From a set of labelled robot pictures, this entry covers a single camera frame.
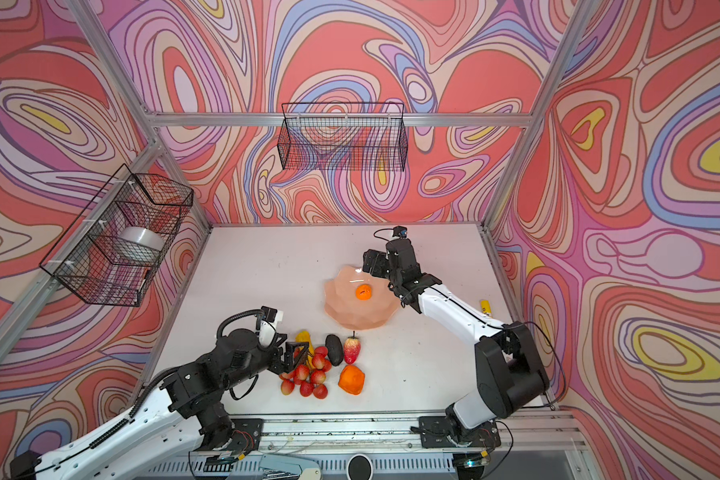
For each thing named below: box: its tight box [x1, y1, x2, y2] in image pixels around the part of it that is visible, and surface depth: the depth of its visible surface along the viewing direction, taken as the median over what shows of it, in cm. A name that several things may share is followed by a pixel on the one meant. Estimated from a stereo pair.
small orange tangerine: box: [355, 284, 373, 301], surface depth 100 cm
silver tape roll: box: [119, 226, 165, 256], surface depth 73 cm
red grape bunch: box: [279, 346, 332, 400], surface depth 80 cm
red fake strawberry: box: [344, 330, 361, 364], surface depth 86 cm
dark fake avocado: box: [325, 334, 344, 366], surface depth 85 cm
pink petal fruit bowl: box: [324, 266, 401, 330], surface depth 97 cm
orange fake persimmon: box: [338, 365, 365, 396], surface depth 79 cm
